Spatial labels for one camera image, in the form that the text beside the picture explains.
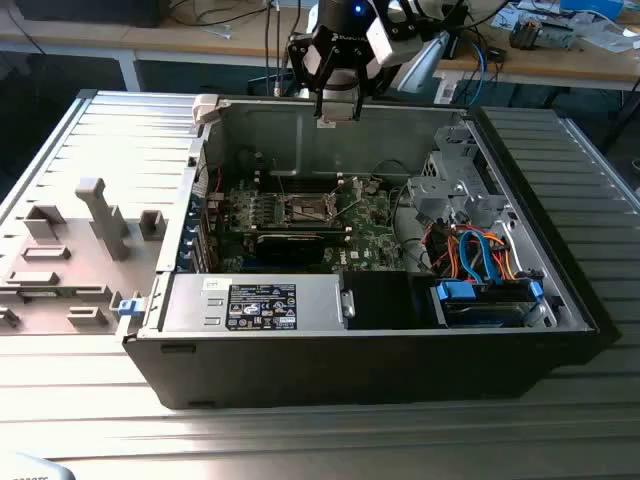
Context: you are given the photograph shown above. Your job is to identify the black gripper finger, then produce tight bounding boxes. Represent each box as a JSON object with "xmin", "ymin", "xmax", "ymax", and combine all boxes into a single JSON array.
[
  {"xmin": 286, "ymin": 32, "xmax": 327, "ymax": 120},
  {"xmin": 351, "ymin": 53, "xmax": 400, "ymax": 122}
]

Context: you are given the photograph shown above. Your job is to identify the thin wire locking lever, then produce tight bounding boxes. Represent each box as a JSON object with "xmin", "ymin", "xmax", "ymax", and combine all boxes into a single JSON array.
[
  {"xmin": 333, "ymin": 192, "xmax": 363, "ymax": 227},
  {"xmin": 272, "ymin": 157, "xmax": 289, "ymax": 202}
]

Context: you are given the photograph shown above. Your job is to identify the black RAM slot bank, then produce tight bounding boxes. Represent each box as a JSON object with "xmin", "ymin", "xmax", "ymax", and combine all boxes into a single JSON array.
[
  {"xmin": 222, "ymin": 220, "xmax": 351, "ymax": 236},
  {"xmin": 254, "ymin": 169, "xmax": 346, "ymax": 195}
]

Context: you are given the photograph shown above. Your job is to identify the CPU socket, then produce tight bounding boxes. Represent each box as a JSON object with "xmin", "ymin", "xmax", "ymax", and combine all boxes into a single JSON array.
[{"xmin": 282, "ymin": 192, "xmax": 339, "ymax": 225}]

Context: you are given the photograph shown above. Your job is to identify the metal disk bay cage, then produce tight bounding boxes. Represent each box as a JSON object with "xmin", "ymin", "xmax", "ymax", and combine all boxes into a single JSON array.
[{"xmin": 405, "ymin": 124, "xmax": 516, "ymax": 226}]

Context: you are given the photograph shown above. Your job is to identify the green motherboard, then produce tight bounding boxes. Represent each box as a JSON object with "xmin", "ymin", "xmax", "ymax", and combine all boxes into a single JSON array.
[{"xmin": 219, "ymin": 174, "xmax": 409, "ymax": 274}]

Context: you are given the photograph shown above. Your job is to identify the black graphics card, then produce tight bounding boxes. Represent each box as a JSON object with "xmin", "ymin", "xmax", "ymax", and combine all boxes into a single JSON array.
[{"xmin": 254, "ymin": 230, "xmax": 326, "ymax": 266}]

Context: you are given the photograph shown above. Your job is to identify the dark finned heat sink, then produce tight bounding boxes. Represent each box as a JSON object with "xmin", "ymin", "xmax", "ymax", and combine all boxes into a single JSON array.
[{"xmin": 509, "ymin": 14, "xmax": 544, "ymax": 50}]

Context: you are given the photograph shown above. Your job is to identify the long wooden desk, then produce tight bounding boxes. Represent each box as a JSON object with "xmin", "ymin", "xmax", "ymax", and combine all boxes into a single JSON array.
[{"xmin": 0, "ymin": 0, "xmax": 314, "ymax": 94}]

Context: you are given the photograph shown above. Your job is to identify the black fan shroud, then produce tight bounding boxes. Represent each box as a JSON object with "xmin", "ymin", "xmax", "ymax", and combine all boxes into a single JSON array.
[{"xmin": 342, "ymin": 271, "xmax": 441, "ymax": 331}]

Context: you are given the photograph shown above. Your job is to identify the cluttered wooden desk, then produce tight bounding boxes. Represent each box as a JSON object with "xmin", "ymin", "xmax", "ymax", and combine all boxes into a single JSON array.
[{"xmin": 434, "ymin": 0, "xmax": 640, "ymax": 91}]

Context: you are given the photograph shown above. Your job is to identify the grey metal device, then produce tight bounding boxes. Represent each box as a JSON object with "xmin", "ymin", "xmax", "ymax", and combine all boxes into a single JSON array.
[{"xmin": 542, "ymin": 19, "xmax": 576, "ymax": 50}]

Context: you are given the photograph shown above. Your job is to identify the silver power supply with label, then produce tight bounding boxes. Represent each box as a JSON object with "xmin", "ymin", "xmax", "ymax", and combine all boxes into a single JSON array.
[{"xmin": 159, "ymin": 273, "xmax": 359, "ymax": 334}]

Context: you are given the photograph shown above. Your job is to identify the hard disk in blue carrier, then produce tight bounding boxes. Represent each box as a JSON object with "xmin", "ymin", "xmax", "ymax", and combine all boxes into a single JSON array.
[{"xmin": 430, "ymin": 277, "xmax": 545, "ymax": 330}]

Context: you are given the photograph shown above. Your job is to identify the black monitor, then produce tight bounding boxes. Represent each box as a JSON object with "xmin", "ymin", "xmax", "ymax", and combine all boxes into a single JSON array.
[{"xmin": 14, "ymin": 0, "xmax": 164, "ymax": 29}]

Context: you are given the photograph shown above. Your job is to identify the blue box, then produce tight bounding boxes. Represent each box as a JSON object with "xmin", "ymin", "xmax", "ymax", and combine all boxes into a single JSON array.
[{"xmin": 559, "ymin": 0, "xmax": 625, "ymax": 19}]

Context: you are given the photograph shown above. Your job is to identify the white papers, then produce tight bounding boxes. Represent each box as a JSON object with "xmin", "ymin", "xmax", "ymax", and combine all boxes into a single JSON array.
[{"xmin": 582, "ymin": 19, "xmax": 640, "ymax": 54}]

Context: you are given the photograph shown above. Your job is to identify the black open PC case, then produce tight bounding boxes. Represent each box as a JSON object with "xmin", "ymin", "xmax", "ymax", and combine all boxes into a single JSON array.
[{"xmin": 121, "ymin": 89, "xmax": 621, "ymax": 411}]

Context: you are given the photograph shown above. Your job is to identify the grey parts rack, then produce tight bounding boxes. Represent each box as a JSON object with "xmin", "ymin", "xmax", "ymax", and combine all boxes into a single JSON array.
[{"xmin": 0, "ymin": 177, "xmax": 169, "ymax": 336}]

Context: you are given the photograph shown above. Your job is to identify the green RAM stick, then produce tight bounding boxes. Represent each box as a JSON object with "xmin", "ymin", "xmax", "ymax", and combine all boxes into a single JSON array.
[{"xmin": 19, "ymin": 286, "xmax": 64, "ymax": 301}]

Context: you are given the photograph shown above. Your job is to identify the pale grey rounded device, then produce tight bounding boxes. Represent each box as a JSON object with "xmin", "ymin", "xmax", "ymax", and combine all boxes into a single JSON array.
[{"xmin": 0, "ymin": 452, "xmax": 76, "ymax": 480}]

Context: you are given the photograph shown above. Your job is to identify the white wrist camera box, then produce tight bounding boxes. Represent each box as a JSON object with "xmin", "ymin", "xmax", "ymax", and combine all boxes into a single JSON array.
[{"xmin": 366, "ymin": 13, "xmax": 420, "ymax": 67}]

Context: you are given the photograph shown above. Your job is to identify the beige case handle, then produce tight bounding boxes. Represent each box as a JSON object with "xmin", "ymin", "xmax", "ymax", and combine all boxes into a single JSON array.
[{"xmin": 192, "ymin": 93, "xmax": 221, "ymax": 126}]

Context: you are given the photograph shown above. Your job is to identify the blue hanging cable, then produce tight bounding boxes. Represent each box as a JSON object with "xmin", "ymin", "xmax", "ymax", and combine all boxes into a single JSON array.
[{"xmin": 469, "ymin": 39, "xmax": 494, "ymax": 106}]

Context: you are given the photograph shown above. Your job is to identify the blue flat data wire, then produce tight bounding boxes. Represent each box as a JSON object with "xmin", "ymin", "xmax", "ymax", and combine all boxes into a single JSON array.
[{"xmin": 458, "ymin": 228, "xmax": 501, "ymax": 286}]

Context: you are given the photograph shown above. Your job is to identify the orange power wires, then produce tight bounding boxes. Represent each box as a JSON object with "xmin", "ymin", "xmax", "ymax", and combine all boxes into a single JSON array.
[{"xmin": 439, "ymin": 224, "xmax": 521, "ymax": 284}]

